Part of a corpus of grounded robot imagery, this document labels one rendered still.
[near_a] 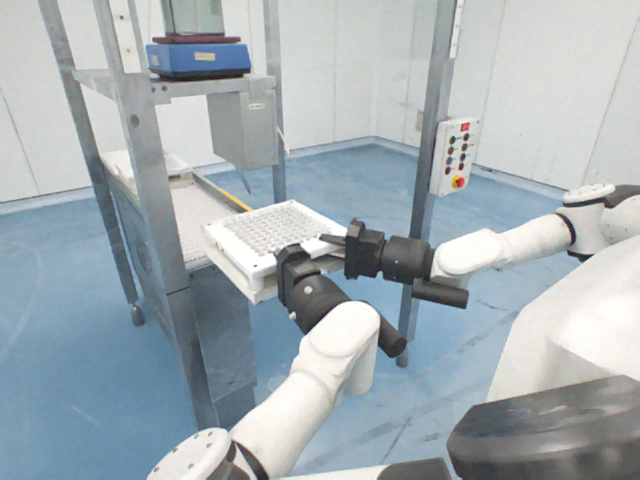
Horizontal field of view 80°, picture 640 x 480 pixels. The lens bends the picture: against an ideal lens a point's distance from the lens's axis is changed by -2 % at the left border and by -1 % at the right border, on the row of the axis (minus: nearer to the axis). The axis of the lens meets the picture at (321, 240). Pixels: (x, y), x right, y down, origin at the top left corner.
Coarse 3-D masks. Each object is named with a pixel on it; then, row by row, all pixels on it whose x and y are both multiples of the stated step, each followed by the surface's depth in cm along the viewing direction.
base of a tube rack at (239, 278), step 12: (216, 252) 82; (216, 264) 81; (228, 264) 77; (324, 264) 77; (336, 264) 79; (228, 276) 77; (240, 276) 73; (276, 276) 73; (240, 288) 73; (276, 288) 71; (252, 300) 70; (264, 300) 70
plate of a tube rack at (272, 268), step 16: (304, 208) 91; (208, 224) 83; (336, 224) 83; (224, 240) 77; (240, 240) 77; (304, 240) 77; (240, 256) 71; (256, 256) 71; (272, 256) 71; (320, 256) 75; (256, 272) 67; (272, 272) 69
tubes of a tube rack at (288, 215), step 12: (264, 216) 85; (276, 216) 85; (288, 216) 85; (300, 216) 85; (240, 228) 80; (252, 228) 80; (264, 228) 80; (276, 228) 79; (288, 228) 79; (300, 228) 80; (312, 228) 80; (264, 240) 77; (276, 240) 76; (288, 240) 76
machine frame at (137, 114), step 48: (48, 0) 141; (96, 0) 66; (144, 96) 75; (432, 96) 129; (96, 144) 168; (144, 144) 78; (432, 144) 135; (96, 192) 175; (144, 192) 82; (192, 336) 103; (192, 384) 110
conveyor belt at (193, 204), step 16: (112, 160) 185; (128, 160) 185; (176, 192) 146; (192, 192) 146; (208, 192) 146; (176, 208) 133; (192, 208) 133; (208, 208) 133; (224, 208) 133; (192, 224) 121; (192, 240) 112; (192, 256) 104
